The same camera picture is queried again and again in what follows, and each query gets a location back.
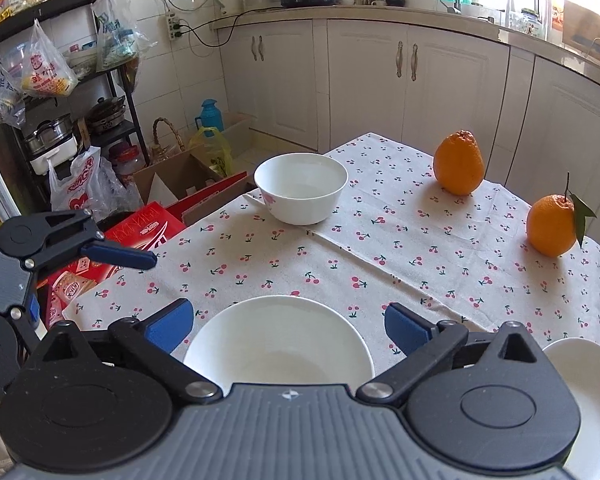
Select orange with bumpy top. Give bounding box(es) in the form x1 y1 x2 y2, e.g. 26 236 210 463
433 130 485 196

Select large white fruit print plate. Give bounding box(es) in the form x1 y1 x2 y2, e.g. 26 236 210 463
540 337 600 480

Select teal thermos flask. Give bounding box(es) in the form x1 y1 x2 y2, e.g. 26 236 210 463
195 99 225 134

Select pink snack packets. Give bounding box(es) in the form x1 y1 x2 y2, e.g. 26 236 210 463
45 259 112 332

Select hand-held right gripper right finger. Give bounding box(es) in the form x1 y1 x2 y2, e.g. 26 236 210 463
356 302 543 406

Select yellow plastic bag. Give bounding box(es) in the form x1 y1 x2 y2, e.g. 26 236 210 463
189 127 234 179

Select white kitchen cabinets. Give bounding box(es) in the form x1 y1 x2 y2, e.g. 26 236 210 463
220 17 600 241

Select wicker basket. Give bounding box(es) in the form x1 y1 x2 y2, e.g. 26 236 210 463
147 117 189 162

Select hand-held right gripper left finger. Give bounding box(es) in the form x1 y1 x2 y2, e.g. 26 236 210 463
35 298 224 404

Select dark pot with lid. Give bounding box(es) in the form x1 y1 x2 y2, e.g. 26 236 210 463
84 96 129 134

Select white electric cooker pot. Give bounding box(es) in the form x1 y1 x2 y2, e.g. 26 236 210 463
24 114 82 177

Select medium pink floral bowl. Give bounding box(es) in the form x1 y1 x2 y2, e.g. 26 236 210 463
182 295 376 397

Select kitchen countertop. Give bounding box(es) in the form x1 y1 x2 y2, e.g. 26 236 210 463
207 2 600 92

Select red printed box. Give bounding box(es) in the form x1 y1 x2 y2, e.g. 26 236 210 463
102 201 189 262

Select brown cardboard box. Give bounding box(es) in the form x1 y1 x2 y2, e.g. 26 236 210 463
132 150 249 213

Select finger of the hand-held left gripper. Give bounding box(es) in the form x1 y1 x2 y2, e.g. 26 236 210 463
10 294 48 356
22 209 158 270

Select hanging clear plastic bag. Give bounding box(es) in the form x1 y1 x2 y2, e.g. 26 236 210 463
0 27 27 129

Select red lid plastic jar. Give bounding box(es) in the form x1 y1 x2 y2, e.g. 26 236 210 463
109 142 147 187

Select cherry print tablecloth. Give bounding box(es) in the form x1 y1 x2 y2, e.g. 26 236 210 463
62 132 600 356

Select orange with leaf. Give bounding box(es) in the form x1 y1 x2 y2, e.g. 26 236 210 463
526 172 598 258

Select hanging bag with yellow packets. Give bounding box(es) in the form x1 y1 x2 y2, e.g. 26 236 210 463
20 19 80 99

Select plain white bowl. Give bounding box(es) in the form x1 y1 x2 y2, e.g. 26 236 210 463
254 152 349 226

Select black metal shelf rack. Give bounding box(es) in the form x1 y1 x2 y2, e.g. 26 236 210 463
0 0 152 211

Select white bag with red print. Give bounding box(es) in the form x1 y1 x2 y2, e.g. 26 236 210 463
48 146 109 224

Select plastic bag with blue print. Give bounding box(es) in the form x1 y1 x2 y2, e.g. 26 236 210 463
91 0 151 74

